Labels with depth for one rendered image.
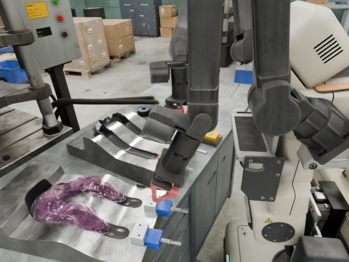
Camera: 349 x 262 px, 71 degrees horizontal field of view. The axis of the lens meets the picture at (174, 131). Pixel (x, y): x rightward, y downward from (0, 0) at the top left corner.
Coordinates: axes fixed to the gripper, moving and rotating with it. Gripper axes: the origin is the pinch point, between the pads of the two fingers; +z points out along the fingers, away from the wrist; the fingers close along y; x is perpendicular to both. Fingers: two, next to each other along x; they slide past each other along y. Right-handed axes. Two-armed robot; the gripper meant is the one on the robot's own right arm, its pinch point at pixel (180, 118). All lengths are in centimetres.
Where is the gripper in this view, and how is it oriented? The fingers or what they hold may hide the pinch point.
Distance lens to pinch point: 89.9
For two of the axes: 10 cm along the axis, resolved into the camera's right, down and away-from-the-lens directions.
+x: 8.7, 2.4, -4.4
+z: 0.3, 8.5, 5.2
